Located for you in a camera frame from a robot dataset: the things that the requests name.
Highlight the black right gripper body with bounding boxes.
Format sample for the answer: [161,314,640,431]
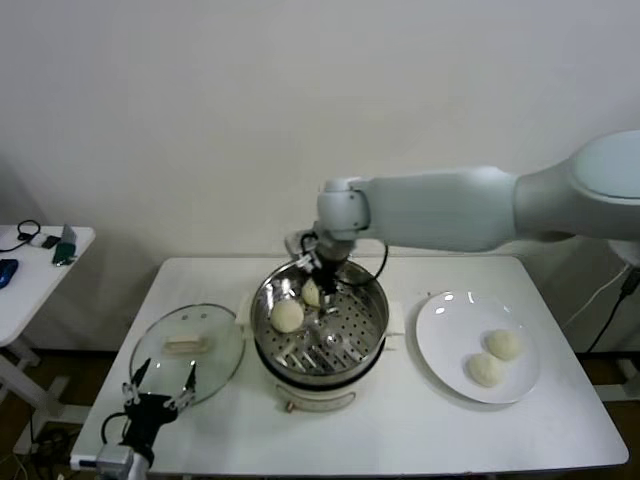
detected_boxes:
[313,251,347,297]

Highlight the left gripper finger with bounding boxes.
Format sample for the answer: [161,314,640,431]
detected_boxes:
[122,357,153,406]
[166,359,198,409]

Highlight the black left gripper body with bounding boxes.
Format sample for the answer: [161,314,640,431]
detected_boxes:
[122,393,178,452]

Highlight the white steamed baozi bun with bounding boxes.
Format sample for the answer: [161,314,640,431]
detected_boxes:
[300,278,322,307]
[467,352,504,389]
[485,328,523,361]
[269,298,305,333]

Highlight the round glass pot lid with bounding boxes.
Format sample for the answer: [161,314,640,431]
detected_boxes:
[129,303,247,407]

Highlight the stainless steel steamer basket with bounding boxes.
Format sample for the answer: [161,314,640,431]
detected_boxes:
[249,255,390,382]

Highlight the white electric cooker pot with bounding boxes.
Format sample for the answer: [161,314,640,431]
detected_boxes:
[234,292,405,415]

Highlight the large white plate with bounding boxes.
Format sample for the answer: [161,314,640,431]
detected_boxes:
[413,290,542,405]

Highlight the white side table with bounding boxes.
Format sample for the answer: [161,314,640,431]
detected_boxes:
[0,225,96,441]

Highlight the green flat object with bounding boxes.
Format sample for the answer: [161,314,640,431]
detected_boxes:
[52,238,78,268]

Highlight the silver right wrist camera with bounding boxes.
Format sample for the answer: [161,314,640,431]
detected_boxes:
[283,227,319,256]

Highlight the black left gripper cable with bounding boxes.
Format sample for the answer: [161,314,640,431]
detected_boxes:
[101,412,129,447]

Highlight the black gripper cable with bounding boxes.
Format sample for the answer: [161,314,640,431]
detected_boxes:
[101,412,129,447]
[349,243,391,289]

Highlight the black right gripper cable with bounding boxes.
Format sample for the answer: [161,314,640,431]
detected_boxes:
[349,243,391,289]

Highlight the dark floor cable bundle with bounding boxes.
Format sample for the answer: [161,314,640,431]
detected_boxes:
[27,432,69,456]

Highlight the black looped cable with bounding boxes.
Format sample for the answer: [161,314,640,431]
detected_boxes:
[0,221,41,254]

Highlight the white wall cable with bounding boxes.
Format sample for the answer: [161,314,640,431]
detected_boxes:
[559,264,634,327]

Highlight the black cable with adapter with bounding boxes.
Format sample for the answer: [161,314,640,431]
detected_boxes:
[584,269,640,354]

